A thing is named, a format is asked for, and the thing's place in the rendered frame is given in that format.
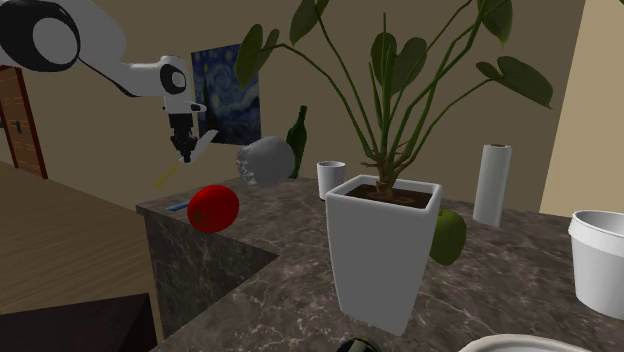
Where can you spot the white plate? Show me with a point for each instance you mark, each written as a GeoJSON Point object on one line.
{"type": "Point", "coordinates": [521, 344]}

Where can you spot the white cup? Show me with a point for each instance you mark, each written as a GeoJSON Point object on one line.
{"type": "Point", "coordinates": [331, 178]}

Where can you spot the blue night sky wall picture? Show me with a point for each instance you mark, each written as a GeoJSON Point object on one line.
{"type": "Point", "coordinates": [229, 105]}

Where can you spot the green apple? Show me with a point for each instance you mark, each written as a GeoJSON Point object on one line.
{"type": "Point", "coordinates": [448, 239]}

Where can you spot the white tub with rim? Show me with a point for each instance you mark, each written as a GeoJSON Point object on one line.
{"type": "Point", "coordinates": [600, 263]}

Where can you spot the black round thing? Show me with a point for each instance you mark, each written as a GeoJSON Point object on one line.
{"type": "Point", "coordinates": [358, 346]}

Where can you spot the green plant in white pot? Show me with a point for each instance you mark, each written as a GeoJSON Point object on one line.
{"type": "Point", "coordinates": [380, 253]}

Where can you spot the dark green bottle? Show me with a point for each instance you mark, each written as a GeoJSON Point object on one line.
{"type": "Point", "coordinates": [297, 139]}

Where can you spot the white paper towel roll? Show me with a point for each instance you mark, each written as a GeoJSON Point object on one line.
{"type": "Point", "coordinates": [492, 185]}

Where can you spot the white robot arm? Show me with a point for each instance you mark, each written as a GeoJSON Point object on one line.
{"type": "Point", "coordinates": [105, 58]}

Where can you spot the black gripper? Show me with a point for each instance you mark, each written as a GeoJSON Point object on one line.
{"type": "Point", "coordinates": [180, 126]}

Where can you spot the grey round lump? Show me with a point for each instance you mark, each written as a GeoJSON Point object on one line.
{"type": "Point", "coordinates": [267, 161]}

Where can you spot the brown wooden door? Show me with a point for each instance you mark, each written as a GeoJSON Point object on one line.
{"type": "Point", "coordinates": [22, 122]}

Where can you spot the red tomato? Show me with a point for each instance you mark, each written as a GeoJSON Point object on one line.
{"type": "Point", "coordinates": [213, 208]}

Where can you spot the blue pen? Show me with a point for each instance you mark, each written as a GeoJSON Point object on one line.
{"type": "Point", "coordinates": [176, 206]}

